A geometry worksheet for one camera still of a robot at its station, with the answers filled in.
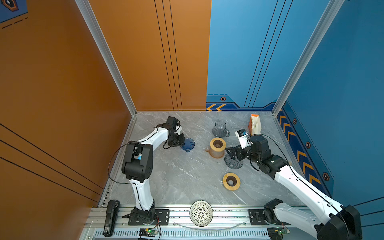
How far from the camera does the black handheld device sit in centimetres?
69

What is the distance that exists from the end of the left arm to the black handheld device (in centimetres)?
41

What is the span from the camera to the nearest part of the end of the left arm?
0.80 meters
